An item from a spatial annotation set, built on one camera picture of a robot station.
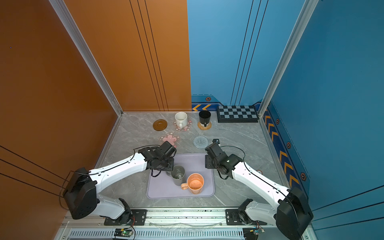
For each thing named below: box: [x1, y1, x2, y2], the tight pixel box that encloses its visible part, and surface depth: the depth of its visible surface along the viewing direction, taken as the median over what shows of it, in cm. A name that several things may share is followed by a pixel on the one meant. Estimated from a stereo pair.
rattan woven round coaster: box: [197, 121, 212, 131], surface depth 111 cm
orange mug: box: [181, 173, 205, 195], surface depth 80 cm
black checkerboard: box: [217, 105, 260, 123], surface depth 118 cm
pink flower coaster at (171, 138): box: [159, 131, 181, 149], surface depth 107 cm
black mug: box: [198, 110, 211, 127], surface depth 107 cm
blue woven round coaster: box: [193, 136, 209, 149], surface depth 104 cm
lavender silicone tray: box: [146, 153, 215, 199], surface depth 85 cm
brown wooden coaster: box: [153, 119, 168, 131], surface depth 114 cm
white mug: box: [175, 111, 188, 129], surface depth 108 cm
